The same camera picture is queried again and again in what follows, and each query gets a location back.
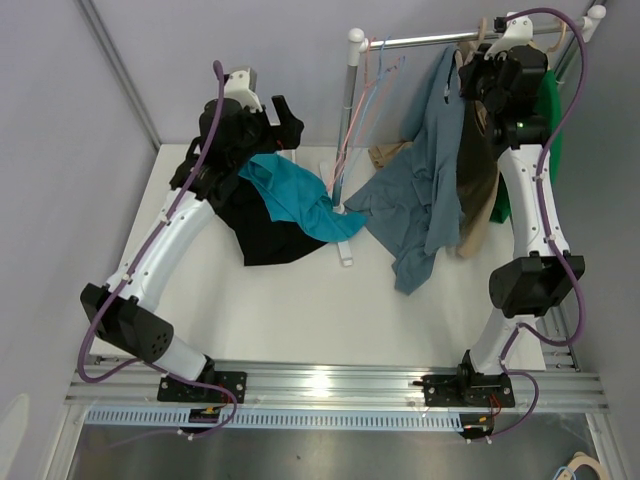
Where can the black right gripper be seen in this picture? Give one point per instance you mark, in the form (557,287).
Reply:
(470,72)

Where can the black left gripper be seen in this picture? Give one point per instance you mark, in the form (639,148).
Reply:
(285,136)

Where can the teal t shirt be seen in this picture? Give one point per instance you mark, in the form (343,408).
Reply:
(294,194)

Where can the black t shirt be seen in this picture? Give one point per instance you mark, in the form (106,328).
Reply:
(262,241)

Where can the grey blue t shirt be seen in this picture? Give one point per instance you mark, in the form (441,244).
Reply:
(411,204)

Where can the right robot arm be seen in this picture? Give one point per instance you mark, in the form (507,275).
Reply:
(543,271)

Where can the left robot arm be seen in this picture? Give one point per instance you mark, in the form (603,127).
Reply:
(121,311)

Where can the green t shirt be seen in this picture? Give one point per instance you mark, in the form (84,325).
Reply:
(549,106)

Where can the beige t shirt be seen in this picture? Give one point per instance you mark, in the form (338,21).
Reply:
(476,172)

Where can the beige hanger on floor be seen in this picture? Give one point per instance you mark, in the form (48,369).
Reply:
(581,460)

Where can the silver white clothes rack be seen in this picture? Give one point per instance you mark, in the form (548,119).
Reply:
(332,173)

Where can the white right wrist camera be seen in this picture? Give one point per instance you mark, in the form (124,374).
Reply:
(514,29)

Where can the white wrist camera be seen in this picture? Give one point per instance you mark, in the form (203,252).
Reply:
(514,29)
(240,86)

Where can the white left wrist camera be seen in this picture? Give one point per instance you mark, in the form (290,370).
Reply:
(240,86)

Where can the grey wall corner profile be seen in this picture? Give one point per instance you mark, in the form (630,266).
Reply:
(115,63)

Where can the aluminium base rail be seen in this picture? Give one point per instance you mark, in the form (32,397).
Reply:
(337,387)

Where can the white slotted cable duct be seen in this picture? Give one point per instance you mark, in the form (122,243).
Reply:
(276,419)

